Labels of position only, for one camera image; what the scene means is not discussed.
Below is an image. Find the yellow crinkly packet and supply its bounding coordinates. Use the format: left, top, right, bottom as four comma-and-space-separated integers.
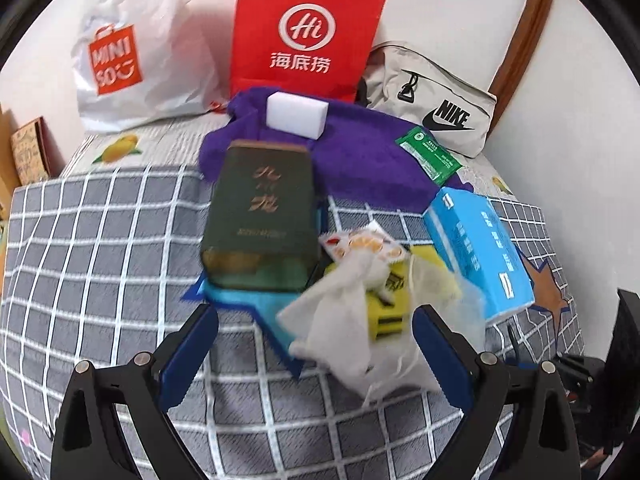
407, 247, 463, 306

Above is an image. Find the white sponge block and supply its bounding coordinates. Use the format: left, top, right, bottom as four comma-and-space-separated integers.
266, 92, 330, 138

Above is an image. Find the plain cardboard box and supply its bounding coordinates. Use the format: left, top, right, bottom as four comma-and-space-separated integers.
0, 105, 23, 211

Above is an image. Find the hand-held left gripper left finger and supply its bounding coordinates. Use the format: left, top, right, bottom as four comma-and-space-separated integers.
50, 302, 221, 480

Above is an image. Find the red paper bag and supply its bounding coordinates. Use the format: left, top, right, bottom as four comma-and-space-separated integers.
229, 0, 391, 106

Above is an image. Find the dark green box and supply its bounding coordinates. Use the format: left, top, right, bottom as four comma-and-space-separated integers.
200, 141, 321, 293

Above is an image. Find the purple towel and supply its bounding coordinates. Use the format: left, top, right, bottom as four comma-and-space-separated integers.
200, 87, 466, 211

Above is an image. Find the orange print sachet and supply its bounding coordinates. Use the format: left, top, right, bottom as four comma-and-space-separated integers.
320, 227, 408, 266

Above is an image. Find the yellow black small box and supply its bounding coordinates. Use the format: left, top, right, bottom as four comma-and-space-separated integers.
362, 270, 413, 343

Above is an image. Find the printed brown box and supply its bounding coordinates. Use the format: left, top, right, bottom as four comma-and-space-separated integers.
11, 116, 53, 186

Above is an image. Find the wooden door frame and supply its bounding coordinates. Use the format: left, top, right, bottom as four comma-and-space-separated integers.
487, 0, 558, 136

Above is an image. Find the grey waist bag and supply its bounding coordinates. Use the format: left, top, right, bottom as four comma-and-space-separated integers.
360, 42, 498, 158

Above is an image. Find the fruit print bed sheet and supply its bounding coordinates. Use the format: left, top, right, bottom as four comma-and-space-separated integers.
62, 110, 546, 211

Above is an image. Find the grey plaid blanket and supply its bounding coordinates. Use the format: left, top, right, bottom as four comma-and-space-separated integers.
0, 162, 586, 480

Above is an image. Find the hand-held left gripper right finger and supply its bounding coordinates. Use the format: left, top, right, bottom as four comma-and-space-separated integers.
412, 304, 583, 480

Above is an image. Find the green sachet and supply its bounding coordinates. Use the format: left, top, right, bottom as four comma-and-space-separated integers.
395, 126, 463, 183

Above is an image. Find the white plastic shopping bag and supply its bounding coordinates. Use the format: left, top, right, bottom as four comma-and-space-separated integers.
70, 0, 236, 133

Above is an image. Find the blue tissue box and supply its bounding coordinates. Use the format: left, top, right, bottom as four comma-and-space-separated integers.
424, 187, 536, 323

